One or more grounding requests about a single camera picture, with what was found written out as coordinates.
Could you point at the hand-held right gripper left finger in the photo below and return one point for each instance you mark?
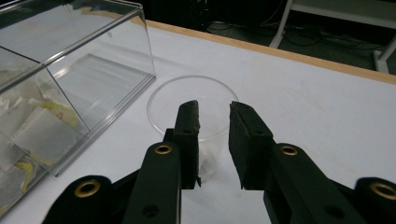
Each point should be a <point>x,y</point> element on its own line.
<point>158,186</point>

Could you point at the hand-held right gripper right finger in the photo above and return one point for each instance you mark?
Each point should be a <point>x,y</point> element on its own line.
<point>280,180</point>

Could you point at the clear plastic cup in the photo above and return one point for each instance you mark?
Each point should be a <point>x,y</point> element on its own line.
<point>168,105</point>

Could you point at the clear plastic box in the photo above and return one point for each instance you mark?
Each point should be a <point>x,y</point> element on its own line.
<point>93,84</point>

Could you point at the pile of tea bags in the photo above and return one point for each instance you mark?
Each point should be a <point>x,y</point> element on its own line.
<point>43,133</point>

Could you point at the white table mat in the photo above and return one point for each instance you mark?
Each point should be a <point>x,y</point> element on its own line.
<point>311,124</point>

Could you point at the wooden table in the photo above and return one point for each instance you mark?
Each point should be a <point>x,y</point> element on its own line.
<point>280,53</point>

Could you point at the white metal stand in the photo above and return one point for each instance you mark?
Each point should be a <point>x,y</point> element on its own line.
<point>281,25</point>

